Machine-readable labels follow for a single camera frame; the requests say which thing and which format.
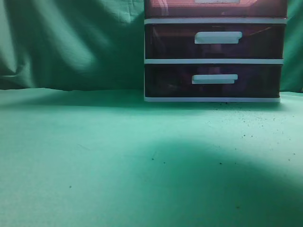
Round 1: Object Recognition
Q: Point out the bottom purple drawer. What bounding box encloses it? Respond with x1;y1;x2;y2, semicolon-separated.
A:
144;64;282;98

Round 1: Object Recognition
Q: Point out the purple drawer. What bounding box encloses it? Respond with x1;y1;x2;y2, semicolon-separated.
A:
144;0;288;18
144;64;282;98
145;24;285;59

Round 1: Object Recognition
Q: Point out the middle purple drawer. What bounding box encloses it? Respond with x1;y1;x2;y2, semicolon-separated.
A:
145;24;285;59

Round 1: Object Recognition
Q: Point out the top purple drawer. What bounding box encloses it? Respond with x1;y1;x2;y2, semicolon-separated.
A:
144;0;288;18

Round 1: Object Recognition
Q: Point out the green cloth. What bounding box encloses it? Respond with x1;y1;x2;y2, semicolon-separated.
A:
0;0;303;227

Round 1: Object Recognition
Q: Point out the white drawer cabinet frame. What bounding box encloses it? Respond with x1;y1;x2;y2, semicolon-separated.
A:
143;0;289;103

